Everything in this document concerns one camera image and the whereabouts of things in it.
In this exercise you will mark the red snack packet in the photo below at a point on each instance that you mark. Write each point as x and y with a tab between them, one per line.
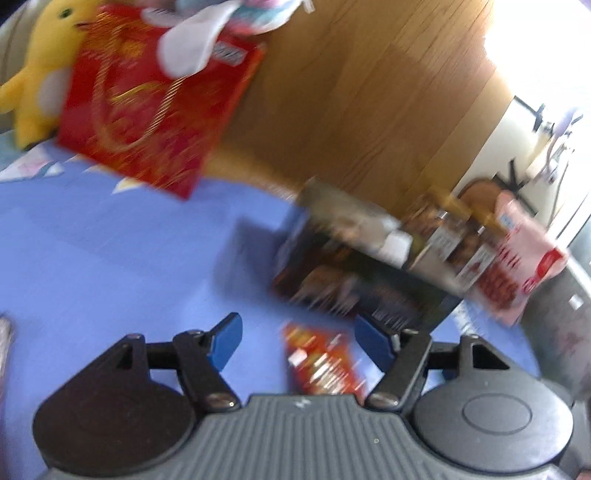
323	362

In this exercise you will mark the white wall socket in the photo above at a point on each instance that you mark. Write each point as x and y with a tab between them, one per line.
561	138

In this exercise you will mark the cashew jar with gold lid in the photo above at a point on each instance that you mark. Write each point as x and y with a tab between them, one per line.
438	244

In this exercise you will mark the pecan jar with gold lid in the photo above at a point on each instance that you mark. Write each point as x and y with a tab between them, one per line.
480	258

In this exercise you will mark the red gift box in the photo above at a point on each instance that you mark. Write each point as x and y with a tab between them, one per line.
147	106

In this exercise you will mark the brown slipper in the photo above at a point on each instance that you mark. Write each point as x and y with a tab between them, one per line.
482	191

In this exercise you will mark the pastel plush unicorn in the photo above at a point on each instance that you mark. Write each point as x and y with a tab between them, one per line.
194	39

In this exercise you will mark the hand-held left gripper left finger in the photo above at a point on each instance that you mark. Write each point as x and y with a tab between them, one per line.
227	339

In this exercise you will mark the yellow plush duck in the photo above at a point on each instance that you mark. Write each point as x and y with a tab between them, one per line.
44	74

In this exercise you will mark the black tape strip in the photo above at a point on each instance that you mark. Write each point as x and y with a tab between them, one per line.
512	177

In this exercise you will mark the blue printed blanket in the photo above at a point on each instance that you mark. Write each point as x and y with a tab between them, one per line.
115	258

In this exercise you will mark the pink snack bag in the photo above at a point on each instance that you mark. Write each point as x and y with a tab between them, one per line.
517	258

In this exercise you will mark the black tin box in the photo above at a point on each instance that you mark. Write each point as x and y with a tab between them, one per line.
351	263

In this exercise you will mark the phone with clear case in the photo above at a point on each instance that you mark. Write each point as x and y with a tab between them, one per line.
5	346

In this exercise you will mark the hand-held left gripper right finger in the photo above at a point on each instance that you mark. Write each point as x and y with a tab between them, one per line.
373	341

